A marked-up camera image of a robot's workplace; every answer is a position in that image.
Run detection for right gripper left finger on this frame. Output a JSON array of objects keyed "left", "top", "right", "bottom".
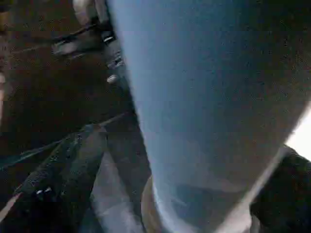
[{"left": 0, "top": 123, "right": 109, "bottom": 233}]

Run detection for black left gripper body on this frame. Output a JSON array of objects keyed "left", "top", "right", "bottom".
[{"left": 51, "top": 27, "right": 131, "bottom": 93}]

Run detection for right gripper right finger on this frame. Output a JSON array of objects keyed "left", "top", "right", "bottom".
[{"left": 249, "top": 147, "right": 311, "bottom": 233}]

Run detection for white plastic table leg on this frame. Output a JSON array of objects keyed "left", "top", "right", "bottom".
[{"left": 106, "top": 0, "right": 311, "bottom": 233}]

